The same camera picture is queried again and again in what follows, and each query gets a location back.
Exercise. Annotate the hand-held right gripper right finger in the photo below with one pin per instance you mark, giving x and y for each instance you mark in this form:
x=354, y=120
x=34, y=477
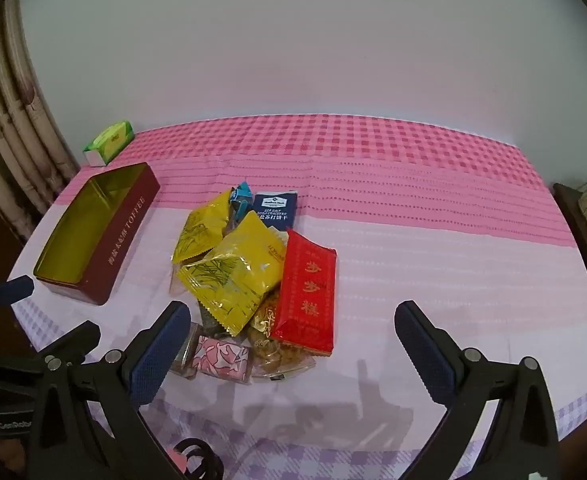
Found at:
x=423, y=355

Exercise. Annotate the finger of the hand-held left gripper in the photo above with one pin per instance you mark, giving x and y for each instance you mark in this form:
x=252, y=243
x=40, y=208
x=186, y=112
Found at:
x=13, y=288
x=78, y=337

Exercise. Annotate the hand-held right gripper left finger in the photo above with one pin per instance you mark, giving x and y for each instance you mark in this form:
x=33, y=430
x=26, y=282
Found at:
x=158, y=355

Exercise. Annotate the small clear snack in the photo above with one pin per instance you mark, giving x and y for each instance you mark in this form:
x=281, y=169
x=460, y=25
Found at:
x=188, y=355

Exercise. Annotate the pink floral snack packet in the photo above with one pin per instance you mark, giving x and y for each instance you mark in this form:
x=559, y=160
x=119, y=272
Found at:
x=221, y=357

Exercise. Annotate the maroon tin box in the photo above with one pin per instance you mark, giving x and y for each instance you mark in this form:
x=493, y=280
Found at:
x=118, y=240

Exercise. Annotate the yellow snack packet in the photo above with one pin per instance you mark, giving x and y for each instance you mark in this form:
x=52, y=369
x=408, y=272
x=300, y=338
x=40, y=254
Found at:
x=198, y=227
x=233, y=275

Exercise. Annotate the gold foil snack packet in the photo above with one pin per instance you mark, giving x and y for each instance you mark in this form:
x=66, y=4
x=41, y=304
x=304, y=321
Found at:
x=264, y=317

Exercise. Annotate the clear brown snack packet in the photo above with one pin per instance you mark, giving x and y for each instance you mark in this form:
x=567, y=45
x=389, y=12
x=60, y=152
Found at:
x=281, y=362

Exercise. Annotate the red snack packet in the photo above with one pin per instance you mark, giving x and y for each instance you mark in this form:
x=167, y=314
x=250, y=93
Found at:
x=306, y=300

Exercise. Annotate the cream snack packet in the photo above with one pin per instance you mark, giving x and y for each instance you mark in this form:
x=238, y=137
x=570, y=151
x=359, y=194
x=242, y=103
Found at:
x=276, y=255

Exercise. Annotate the teal candy packet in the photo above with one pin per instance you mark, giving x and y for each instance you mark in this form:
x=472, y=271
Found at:
x=241, y=195

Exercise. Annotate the navy cracker packet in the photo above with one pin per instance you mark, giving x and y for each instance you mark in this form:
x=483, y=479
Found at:
x=273, y=207

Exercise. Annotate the person's left hand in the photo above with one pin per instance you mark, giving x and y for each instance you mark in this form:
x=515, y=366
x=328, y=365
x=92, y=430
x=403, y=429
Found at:
x=9, y=456

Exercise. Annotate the pink checked tablecloth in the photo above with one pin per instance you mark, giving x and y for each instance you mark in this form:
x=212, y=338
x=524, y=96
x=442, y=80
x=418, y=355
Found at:
x=423, y=240

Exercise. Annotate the green tissue box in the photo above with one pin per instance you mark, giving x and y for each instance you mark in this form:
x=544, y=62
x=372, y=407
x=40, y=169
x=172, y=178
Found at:
x=111, y=140

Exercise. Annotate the patterned curtain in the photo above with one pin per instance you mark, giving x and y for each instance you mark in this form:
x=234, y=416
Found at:
x=8, y=110

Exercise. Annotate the dark wooden cabinet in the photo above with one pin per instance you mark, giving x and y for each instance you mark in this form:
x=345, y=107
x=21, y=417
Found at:
x=573, y=225

